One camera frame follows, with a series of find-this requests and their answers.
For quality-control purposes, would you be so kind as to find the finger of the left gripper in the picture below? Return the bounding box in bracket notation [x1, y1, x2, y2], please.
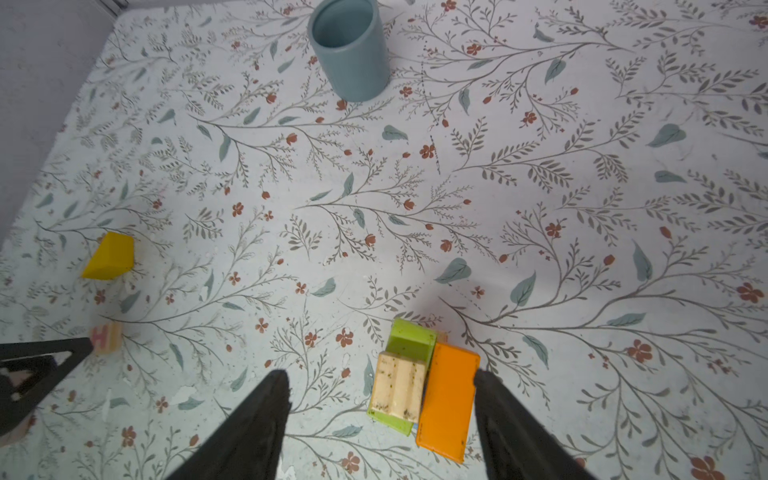
[1, 337, 93, 436]

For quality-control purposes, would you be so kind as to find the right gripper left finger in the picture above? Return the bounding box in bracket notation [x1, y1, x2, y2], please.
[170, 369, 291, 479]

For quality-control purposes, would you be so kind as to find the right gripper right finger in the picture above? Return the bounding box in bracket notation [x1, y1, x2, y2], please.
[474, 370, 594, 480]

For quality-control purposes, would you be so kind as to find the wood letter H cube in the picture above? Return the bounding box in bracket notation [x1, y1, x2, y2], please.
[89, 321, 123, 355]

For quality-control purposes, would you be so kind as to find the orange rectangular block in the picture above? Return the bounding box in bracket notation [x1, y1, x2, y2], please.
[416, 342, 480, 464]

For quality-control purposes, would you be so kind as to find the yellow triangular block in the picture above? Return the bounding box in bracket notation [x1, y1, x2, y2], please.
[81, 232, 135, 280]

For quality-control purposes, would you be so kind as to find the green rectangular block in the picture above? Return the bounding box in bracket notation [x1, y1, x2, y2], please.
[367, 318, 438, 436]

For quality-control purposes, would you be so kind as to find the small natural wood cube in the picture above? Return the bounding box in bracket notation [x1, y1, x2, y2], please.
[370, 352, 427, 423]

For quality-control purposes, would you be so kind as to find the teal cup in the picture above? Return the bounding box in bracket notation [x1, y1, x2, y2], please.
[308, 0, 390, 102]

